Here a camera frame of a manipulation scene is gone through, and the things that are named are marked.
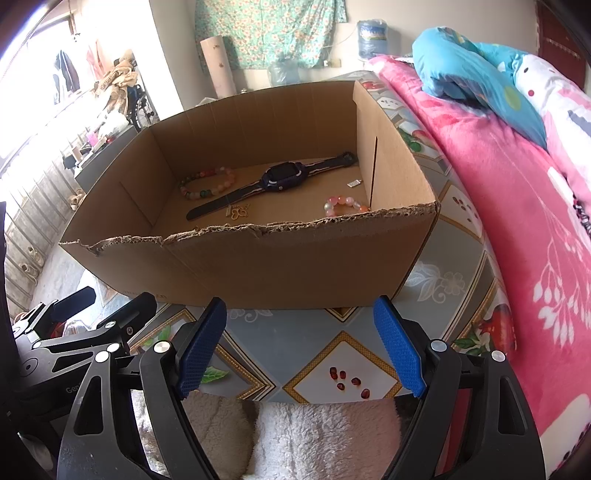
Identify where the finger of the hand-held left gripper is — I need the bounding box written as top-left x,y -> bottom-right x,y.
34,292 -> 160,366
11,286 -> 98,343

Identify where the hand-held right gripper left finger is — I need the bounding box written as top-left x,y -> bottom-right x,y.
58,298 -> 228,480

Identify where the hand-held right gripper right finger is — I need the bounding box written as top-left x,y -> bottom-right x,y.
373,295 -> 546,480

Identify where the brown cardboard box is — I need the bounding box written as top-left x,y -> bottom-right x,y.
59,80 -> 441,310

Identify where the pink orange bead bracelet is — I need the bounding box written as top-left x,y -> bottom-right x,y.
323,195 -> 373,217

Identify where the green pink bead bracelet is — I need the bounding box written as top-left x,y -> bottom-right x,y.
179,166 -> 236,200

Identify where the dark blue smartwatch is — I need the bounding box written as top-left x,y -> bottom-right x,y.
186,151 -> 360,221

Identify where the fruit-print tablecloth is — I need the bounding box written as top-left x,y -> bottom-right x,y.
37,69 -> 517,416

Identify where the white fleece garment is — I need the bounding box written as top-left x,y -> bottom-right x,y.
131,392 -> 402,480

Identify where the grey cabinet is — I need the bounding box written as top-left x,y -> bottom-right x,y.
74,126 -> 140,195

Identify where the pink floral blanket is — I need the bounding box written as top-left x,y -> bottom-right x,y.
369,53 -> 591,476

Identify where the wheelchair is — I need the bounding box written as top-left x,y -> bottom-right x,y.
124,78 -> 158,131

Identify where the tan clothes pile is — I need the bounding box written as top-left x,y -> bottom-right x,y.
95,51 -> 140,116

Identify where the dark hanging jacket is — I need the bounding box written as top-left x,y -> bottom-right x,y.
51,50 -> 81,93

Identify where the pink hanging garment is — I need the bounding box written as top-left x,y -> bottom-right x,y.
85,41 -> 105,75

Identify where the pink paper roll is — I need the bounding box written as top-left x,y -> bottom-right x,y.
199,36 -> 235,99

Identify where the blue pillow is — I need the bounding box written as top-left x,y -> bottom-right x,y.
411,27 -> 550,151

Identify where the clear plastic bag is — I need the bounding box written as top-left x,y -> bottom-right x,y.
268,58 -> 302,86

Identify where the white pink cartoon pillow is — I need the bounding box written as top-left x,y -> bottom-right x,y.
515,54 -> 591,185

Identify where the blue water jug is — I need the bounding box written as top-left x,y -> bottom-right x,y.
356,18 -> 389,61

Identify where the green floral curtain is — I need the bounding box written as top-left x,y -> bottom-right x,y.
194,0 -> 348,70

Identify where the dark red cabinet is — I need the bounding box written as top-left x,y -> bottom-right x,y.
538,4 -> 591,70

